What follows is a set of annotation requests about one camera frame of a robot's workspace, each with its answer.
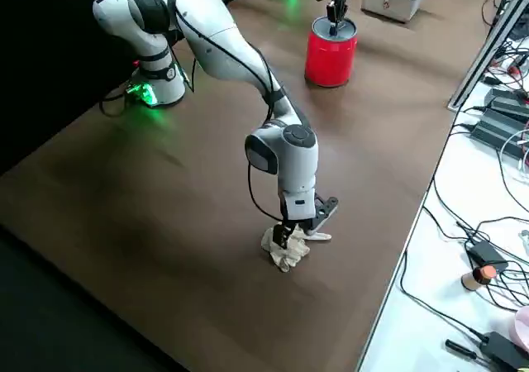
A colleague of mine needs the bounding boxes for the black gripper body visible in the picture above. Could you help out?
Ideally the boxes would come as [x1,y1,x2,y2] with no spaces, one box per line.
[279,189,320,227]

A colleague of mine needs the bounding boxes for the white disposable gloves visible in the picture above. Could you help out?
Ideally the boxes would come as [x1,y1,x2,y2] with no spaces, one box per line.
[259,226,333,274]

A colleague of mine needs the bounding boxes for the red trash can silver lid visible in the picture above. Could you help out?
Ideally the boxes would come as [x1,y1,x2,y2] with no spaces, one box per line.
[304,15,359,88]

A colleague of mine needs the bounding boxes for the silver aluminium case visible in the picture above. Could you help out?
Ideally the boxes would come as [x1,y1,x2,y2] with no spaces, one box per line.
[360,0,429,25]

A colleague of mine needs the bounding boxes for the small black power adapter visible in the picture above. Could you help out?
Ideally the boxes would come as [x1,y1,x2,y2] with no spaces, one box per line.
[465,240,509,272]

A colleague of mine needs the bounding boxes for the large black power brick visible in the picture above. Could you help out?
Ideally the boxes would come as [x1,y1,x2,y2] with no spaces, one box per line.
[484,86,529,119]
[470,107,529,159]

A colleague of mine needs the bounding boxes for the pink round object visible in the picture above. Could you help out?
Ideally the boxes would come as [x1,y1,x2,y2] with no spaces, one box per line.
[512,305,529,359]

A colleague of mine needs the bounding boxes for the aluminium upright post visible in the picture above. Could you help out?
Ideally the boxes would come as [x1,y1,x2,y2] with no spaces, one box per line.
[446,0,529,111]

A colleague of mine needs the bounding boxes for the black cable plug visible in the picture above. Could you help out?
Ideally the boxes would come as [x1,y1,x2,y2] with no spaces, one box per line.
[445,338,481,360]

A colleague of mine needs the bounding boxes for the black base cable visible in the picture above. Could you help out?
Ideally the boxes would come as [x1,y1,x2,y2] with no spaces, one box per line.
[98,85,140,117]

